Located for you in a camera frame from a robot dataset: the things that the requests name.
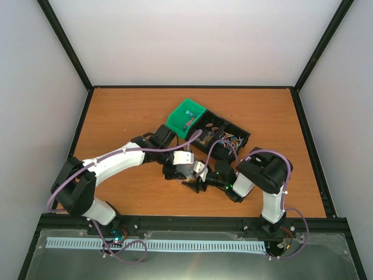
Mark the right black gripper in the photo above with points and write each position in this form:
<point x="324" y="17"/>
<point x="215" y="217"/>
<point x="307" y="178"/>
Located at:
<point x="199" y="185"/>

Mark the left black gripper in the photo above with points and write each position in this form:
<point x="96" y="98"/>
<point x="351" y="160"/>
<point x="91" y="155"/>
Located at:
<point x="166" y="172"/>

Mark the silver jar lid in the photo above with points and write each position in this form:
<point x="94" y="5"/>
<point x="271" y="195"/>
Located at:
<point x="187" y="171"/>

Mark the black lollipop candy bin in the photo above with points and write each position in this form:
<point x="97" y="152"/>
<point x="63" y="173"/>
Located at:
<point x="227" y="142"/>

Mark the green candy bin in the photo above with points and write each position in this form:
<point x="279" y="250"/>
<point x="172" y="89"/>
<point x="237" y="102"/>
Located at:
<point x="184" y="116"/>

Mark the clear plastic jar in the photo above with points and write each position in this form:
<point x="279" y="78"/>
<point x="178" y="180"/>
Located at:
<point x="192" y="183"/>

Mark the black popsicle candy bin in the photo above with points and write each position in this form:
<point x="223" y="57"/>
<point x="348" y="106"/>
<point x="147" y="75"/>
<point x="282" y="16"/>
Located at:
<point x="211" y="125"/>

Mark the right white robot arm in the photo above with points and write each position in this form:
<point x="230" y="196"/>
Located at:
<point x="268" y="170"/>

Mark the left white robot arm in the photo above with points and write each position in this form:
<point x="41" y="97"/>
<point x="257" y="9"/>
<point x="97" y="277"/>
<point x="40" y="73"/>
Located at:
<point x="75" y="186"/>

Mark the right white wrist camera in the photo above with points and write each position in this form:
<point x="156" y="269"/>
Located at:
<point x="200" y="170"/>

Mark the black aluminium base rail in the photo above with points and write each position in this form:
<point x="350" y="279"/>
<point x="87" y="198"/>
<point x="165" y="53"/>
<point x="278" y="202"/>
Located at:
<point x="243" y="227"/>

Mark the light blue cable duct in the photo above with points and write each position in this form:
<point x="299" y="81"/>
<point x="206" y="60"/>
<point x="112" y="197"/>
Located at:
<point x="164" y="246"/>

